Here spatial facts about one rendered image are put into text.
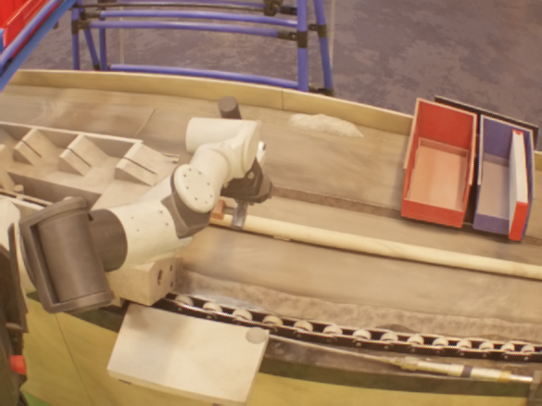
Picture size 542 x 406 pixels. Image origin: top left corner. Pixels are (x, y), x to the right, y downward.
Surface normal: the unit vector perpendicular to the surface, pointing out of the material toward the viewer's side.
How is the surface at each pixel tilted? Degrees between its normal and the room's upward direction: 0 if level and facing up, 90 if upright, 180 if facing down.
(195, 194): 47
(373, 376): 90
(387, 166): 0
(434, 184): 0
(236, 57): 0
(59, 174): 10
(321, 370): 90
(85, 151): 31
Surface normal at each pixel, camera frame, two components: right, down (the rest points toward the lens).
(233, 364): 0.00, -0.76
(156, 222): 0.73, -0.47
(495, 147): -0.28, 0.60
